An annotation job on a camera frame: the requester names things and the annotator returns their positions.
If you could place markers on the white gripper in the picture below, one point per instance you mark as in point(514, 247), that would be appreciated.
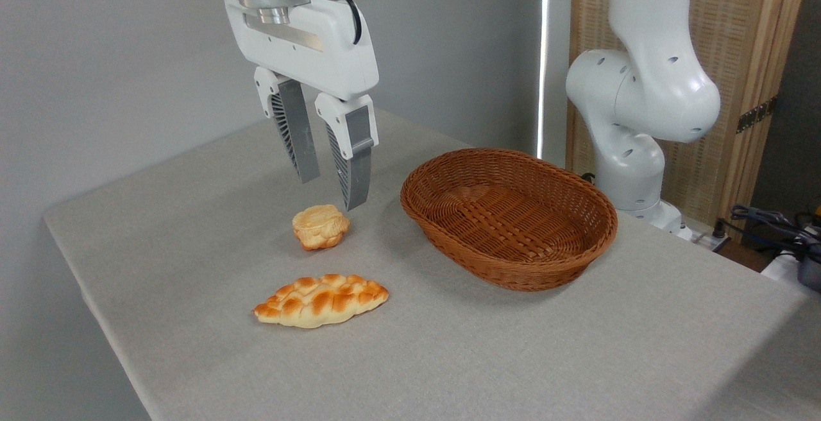
point(321, 49)

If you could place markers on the braided bread loaf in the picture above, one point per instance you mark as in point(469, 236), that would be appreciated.
point(321, 302)

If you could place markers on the small round bread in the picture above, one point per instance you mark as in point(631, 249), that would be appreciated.
point(321, 227)

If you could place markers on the brown wicker basket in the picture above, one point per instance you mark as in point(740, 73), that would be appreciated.
point(507, 215)

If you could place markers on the grey tablecloth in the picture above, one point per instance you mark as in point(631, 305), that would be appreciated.
point(449, 357)

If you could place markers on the wooden folding screen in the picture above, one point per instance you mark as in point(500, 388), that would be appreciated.
point(737, 36)

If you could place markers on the metal screen hinge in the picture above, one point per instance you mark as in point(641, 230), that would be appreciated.
point(757, 115)

